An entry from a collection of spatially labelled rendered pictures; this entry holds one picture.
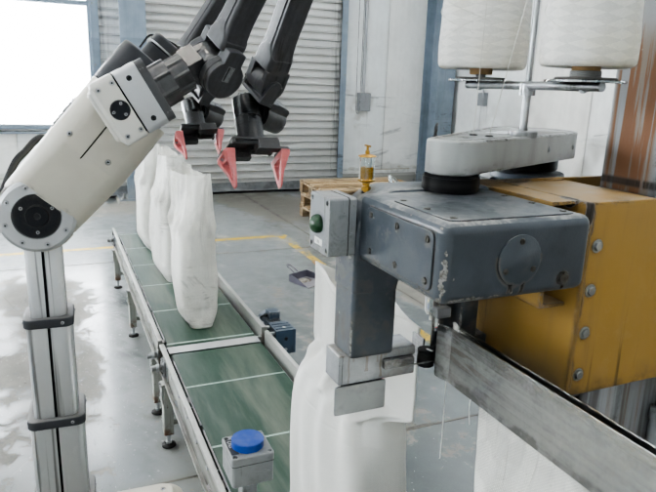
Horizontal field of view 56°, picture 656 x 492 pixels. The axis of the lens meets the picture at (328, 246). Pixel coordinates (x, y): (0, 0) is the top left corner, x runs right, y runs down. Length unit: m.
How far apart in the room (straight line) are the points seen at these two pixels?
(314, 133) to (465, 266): 8.29
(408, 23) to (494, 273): 9.01
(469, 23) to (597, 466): 0.75
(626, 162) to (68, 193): 1.09
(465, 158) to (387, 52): 8.61
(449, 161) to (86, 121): 0.74
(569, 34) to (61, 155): 0.96
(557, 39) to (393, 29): 8.64
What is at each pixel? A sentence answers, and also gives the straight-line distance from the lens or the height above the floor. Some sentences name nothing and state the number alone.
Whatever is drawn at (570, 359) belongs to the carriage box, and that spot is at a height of 1.09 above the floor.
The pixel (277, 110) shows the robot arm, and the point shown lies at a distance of 1.38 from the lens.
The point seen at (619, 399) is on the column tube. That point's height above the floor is 0.95.
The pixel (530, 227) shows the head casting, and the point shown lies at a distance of 0.82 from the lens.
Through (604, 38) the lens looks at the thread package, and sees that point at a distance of 0.99.
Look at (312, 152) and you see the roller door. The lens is 9.03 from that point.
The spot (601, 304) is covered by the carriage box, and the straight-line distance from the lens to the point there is 1.05.
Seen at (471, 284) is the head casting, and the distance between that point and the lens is 0.78.
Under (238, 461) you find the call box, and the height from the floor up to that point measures 0.84.
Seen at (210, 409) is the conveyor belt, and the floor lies 0.38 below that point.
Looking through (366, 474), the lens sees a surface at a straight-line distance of 1.38.
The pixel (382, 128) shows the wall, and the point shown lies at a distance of 9.54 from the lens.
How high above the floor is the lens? 1.49
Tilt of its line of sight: 15 degrees down
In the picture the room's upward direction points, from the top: 2 degrees clockwise
